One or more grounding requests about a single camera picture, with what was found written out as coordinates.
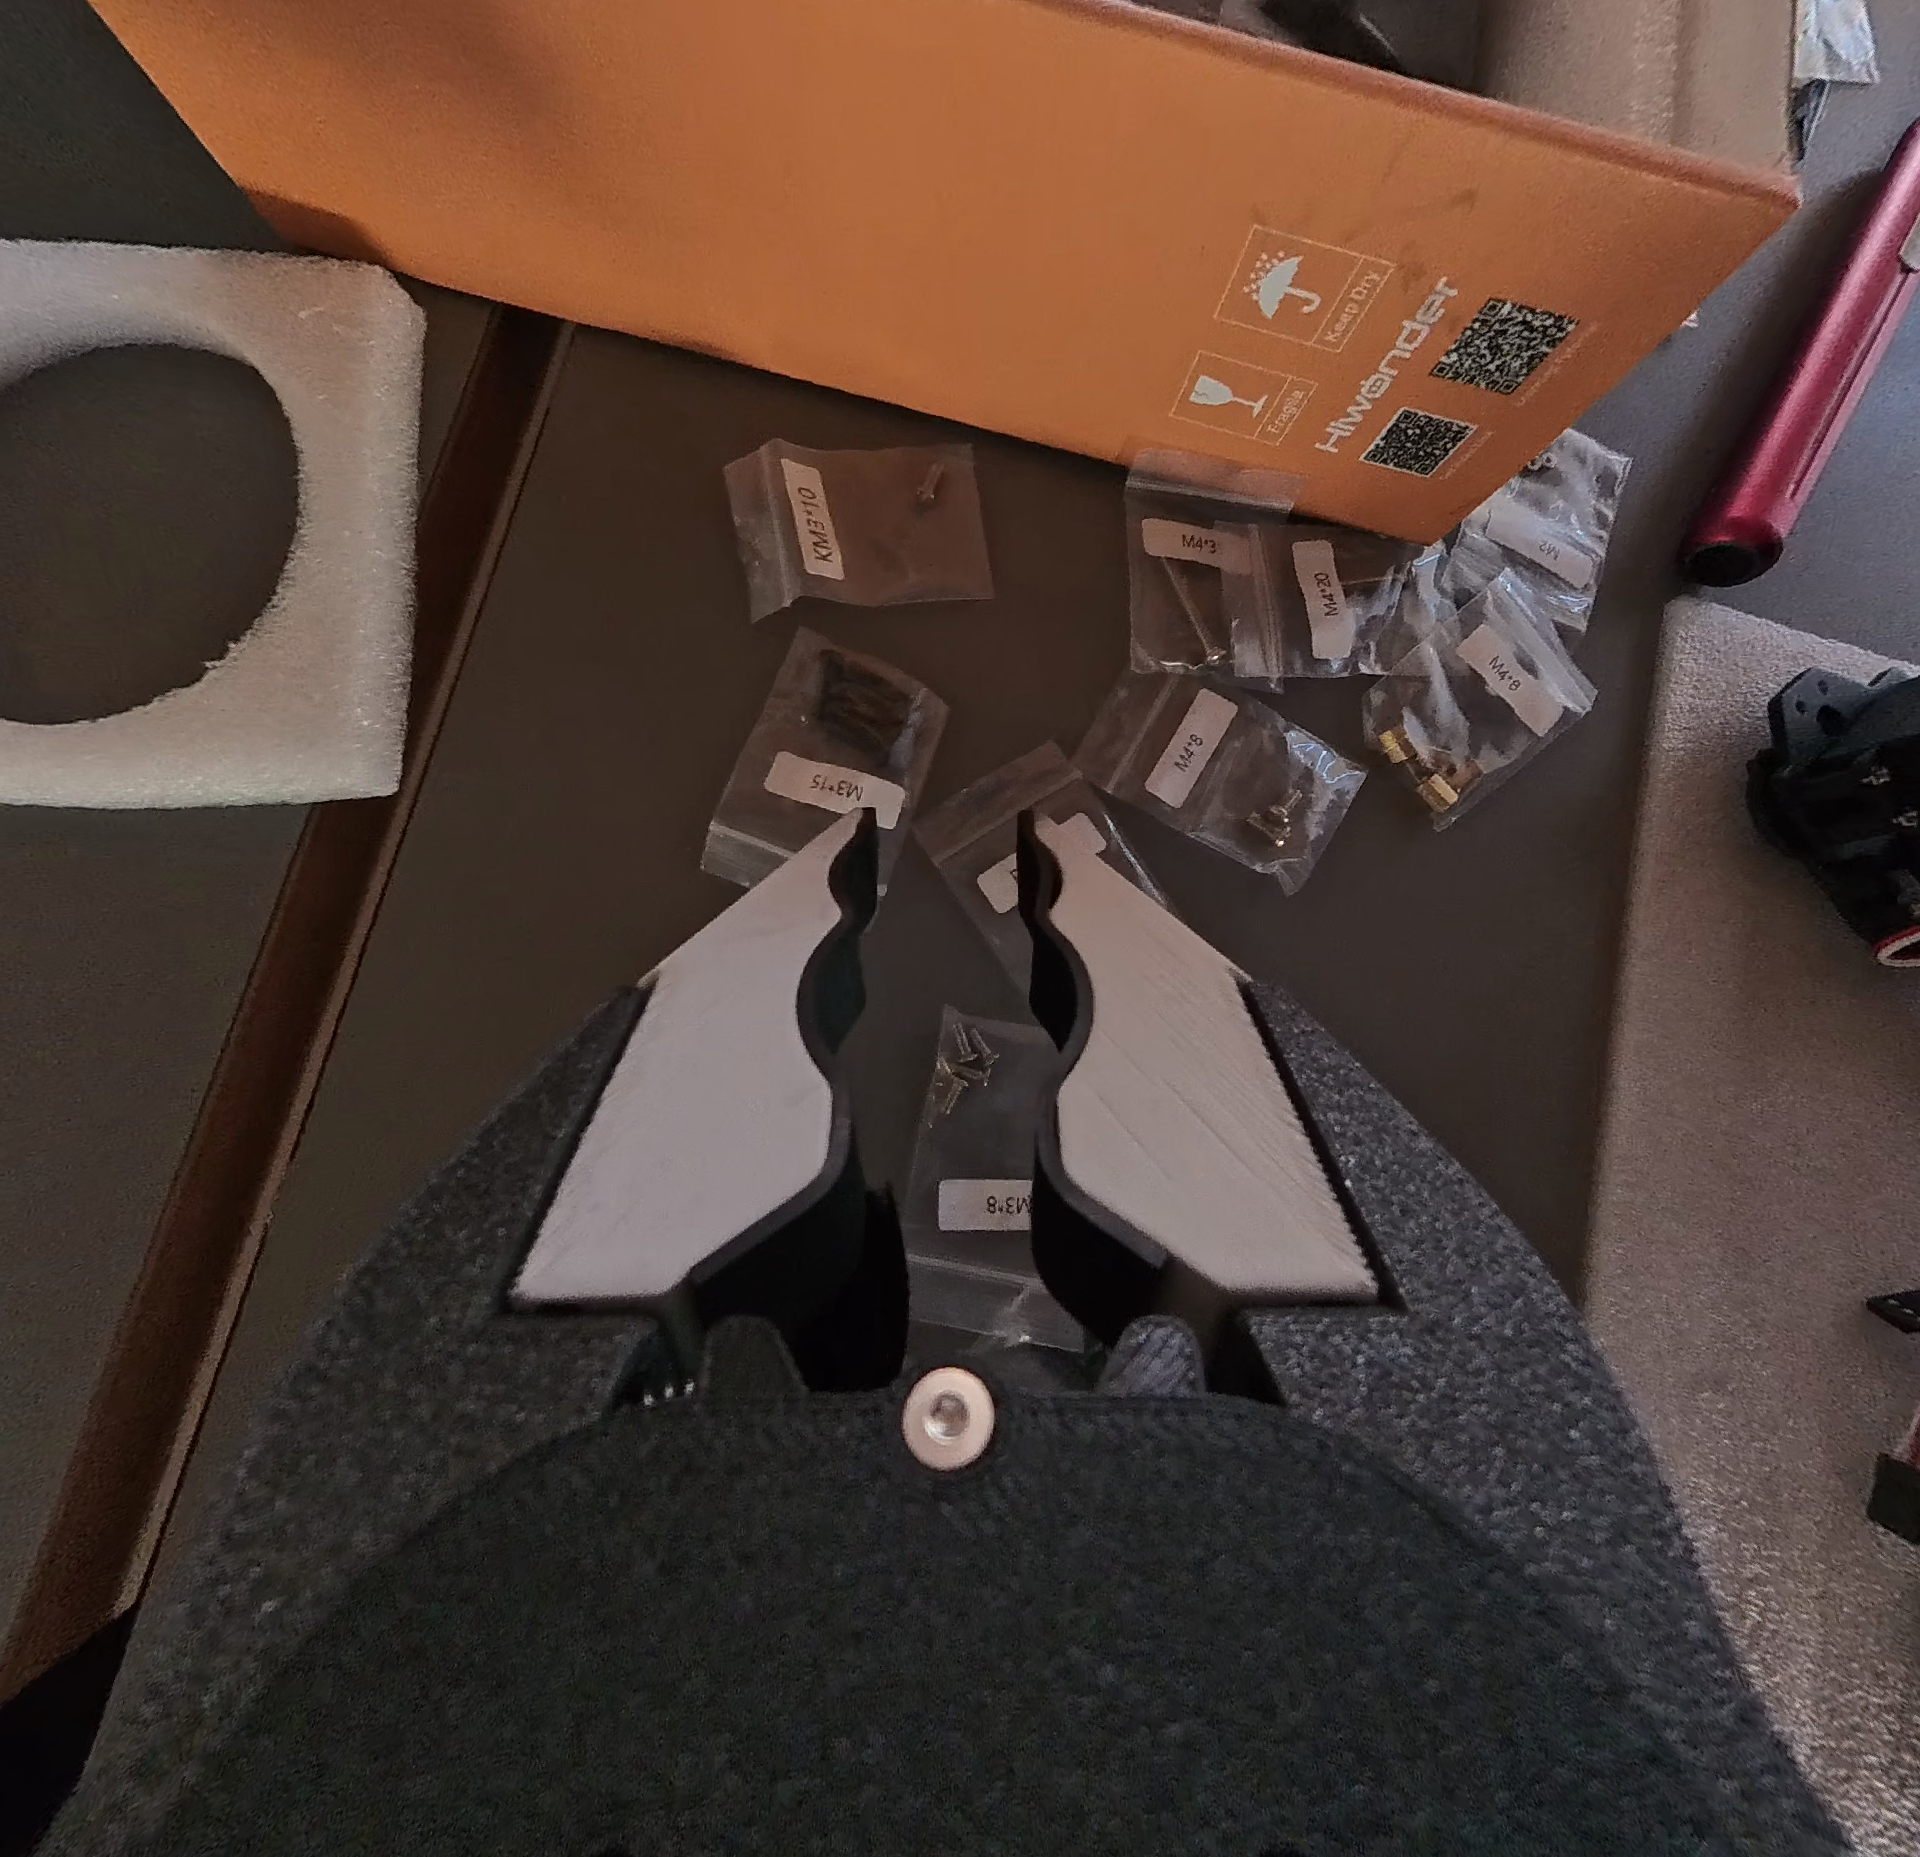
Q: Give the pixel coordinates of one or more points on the orange white cardboard box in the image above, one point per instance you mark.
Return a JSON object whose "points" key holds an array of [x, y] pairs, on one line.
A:
{"points": [[750, 161]]}

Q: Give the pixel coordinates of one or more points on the white foam sheet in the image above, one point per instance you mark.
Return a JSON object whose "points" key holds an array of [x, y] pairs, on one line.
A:
{"points": [[1726, 1136]]}

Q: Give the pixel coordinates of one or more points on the pile of small screw bags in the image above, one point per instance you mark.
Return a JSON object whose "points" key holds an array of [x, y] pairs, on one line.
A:
{"points": [[1200, 747]]}

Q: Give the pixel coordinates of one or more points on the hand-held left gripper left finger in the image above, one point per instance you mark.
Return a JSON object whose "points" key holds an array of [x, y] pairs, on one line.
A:
{"points": [[705, 1136]]}

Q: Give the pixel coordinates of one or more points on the black toy claw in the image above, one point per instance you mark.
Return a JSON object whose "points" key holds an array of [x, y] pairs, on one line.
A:
{"points": [[1831, 775]]}

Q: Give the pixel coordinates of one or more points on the red screwdriver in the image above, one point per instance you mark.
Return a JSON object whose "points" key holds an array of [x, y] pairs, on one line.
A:
{"points": [[1802, 388]]}

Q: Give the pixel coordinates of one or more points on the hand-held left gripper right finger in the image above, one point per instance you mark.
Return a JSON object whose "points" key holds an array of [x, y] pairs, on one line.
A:
{"points": [[1200, 1136]]}

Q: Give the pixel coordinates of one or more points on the white foam cutout block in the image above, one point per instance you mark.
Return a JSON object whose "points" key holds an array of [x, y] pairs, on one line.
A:
{"points": [[362, 538]]}

